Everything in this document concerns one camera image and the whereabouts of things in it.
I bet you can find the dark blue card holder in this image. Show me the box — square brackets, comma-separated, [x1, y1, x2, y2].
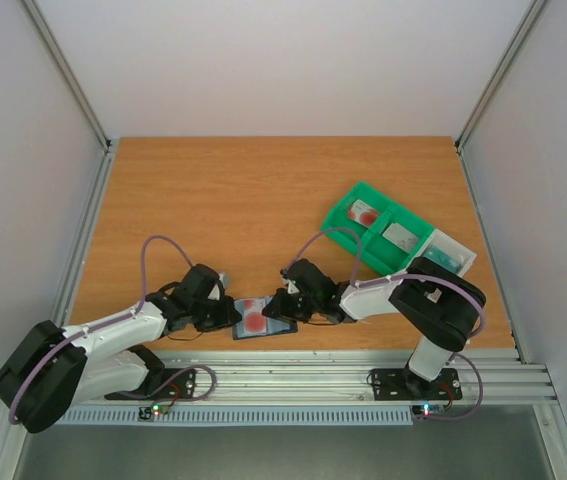
[232, 296, 298, 341]

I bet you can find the white card with red circles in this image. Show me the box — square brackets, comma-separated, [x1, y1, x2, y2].
[348, 199, 370, 220]
[347, 199, 380, 228]

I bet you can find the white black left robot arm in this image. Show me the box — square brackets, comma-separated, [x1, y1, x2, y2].
[0, 264, 268, 433]

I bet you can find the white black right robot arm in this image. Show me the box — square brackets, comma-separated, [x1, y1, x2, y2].
[263, 256, 487, 399]

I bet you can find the red circle card in holder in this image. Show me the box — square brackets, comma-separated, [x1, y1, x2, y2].
[241, 298, 267, 337]

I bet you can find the grey white card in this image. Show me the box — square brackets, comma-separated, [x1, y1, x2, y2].
[382, 223, 420, 253]

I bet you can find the teal card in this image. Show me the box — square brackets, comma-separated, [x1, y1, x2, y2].
[423, 245, 462, 274]

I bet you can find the green plastic bin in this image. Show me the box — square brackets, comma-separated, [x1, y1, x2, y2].
[321, 181, 395, 254]

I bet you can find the white translucent plastic bin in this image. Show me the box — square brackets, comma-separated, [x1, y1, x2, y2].
[421, 229, 477, 277]

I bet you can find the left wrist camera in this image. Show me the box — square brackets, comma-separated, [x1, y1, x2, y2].
[219, 272, 230, 289]

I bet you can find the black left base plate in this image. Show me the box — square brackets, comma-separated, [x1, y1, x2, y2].
[104, 368, 197, 401]

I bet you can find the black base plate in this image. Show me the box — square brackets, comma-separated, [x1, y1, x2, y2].
[104, 368, 197, 401]
[366, 367, 463, 401]

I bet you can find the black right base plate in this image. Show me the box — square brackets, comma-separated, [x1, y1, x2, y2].
[366, 367, 463, 401]

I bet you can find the grey slotted cable duct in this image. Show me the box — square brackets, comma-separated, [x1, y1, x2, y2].
[57, 405, 413, 428]

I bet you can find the aluminium frame rail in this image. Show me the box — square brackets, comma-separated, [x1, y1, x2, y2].
[7, 349, 559, 405]

